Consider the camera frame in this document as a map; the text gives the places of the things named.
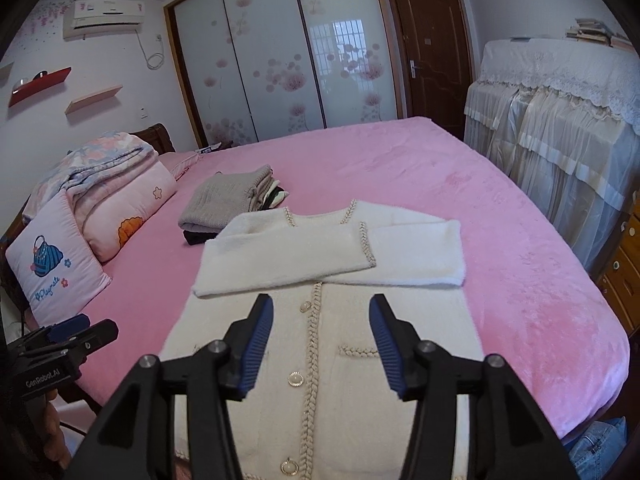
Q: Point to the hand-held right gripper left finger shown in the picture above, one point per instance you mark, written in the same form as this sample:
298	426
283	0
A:
257	345

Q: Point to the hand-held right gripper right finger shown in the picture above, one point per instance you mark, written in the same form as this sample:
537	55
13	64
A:
387	345

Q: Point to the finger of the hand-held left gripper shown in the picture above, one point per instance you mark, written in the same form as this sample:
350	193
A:
70	325
100	335

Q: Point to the white fluffy cardigan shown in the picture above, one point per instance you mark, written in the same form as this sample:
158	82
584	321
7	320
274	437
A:
400	245

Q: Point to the pink pillow with bag print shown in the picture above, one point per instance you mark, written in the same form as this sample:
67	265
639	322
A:
50	265

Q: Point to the pale folded garment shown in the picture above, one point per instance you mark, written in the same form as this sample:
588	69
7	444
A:
275	197

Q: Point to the grey folded sweater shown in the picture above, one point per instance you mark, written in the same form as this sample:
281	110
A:
220	200

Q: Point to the floral folded blanket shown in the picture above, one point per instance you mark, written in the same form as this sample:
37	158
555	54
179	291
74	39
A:
100	155

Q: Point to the flat pink pillow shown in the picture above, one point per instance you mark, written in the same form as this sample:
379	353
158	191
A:
175	162

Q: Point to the pink bed blanket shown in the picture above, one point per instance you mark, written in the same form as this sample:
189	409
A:
450	160

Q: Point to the small dark flat object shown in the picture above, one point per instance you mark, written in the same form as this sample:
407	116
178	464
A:
209	149

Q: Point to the wooden headboard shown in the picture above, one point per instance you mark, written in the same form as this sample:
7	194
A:
157	137

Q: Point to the person's blue jeans leg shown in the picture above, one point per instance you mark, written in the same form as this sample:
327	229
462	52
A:
600	450

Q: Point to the yellow wooden drawer cabinet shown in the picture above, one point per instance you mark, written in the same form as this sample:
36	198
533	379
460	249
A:
622	270

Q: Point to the lace-covered furniture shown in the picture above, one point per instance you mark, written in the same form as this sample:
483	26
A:
550	125

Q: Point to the flower-print sliding wardrobe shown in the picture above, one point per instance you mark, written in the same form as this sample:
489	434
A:
270	60

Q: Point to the brown wooden door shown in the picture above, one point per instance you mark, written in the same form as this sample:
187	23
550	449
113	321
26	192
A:
430	60

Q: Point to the white air conditioner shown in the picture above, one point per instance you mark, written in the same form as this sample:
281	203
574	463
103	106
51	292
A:
105	17

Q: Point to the stack of books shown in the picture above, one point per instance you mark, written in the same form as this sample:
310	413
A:
590	32

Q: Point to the red wall shelf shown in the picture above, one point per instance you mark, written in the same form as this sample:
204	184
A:
45	85

